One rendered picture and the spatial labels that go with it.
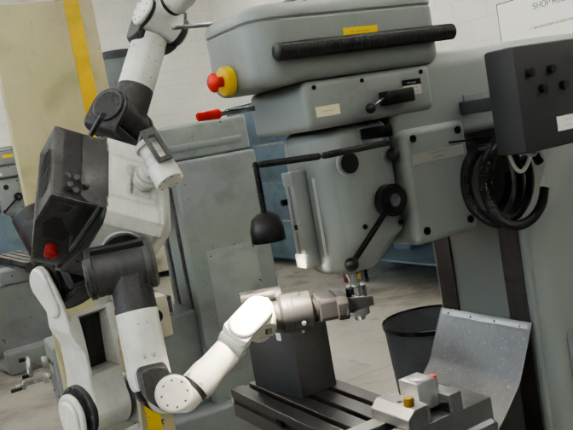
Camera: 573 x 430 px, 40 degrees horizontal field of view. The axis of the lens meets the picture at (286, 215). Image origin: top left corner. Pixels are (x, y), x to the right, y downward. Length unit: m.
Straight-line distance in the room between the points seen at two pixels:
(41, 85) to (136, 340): 1.81
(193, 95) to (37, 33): 8.24
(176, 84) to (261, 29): 9.85
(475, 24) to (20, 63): 4.90
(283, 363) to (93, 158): 0.75
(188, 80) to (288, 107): 9.85
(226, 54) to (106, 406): 0.98
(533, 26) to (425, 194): 5.24
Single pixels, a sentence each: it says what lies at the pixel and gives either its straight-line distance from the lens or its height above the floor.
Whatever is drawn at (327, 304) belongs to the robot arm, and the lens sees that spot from 1.73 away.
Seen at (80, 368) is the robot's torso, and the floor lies 1.13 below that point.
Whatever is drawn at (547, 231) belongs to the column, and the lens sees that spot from 1.91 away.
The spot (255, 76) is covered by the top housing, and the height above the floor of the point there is 1.75.
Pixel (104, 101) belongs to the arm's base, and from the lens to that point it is 1.93.
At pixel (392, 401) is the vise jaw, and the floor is 1.05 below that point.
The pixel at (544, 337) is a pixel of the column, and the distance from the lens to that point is 1.95.
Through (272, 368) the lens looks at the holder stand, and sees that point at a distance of 2.17.
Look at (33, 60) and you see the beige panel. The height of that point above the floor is 2.08.
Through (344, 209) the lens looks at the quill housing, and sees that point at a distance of 1.65.
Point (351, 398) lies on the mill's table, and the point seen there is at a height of 0.94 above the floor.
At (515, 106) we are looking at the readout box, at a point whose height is 1.61.
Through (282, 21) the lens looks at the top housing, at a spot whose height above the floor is 1.85.
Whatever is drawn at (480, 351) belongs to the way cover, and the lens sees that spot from 2.03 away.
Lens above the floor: 1.65
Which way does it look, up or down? 6 degrees down
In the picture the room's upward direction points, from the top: 10 degrees counter-clockwise
